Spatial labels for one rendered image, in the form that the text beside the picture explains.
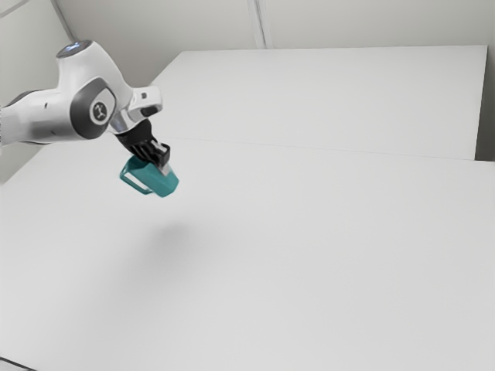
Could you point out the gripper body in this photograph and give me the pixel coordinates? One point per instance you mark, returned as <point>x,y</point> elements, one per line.
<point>138,138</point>

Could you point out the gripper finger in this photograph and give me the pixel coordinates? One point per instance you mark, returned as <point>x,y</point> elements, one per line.
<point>163,154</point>

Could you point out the teal faceted mug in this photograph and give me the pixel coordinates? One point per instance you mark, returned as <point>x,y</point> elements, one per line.
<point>158,181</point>

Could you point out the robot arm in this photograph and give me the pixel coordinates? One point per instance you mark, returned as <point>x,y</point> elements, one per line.
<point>58,104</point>

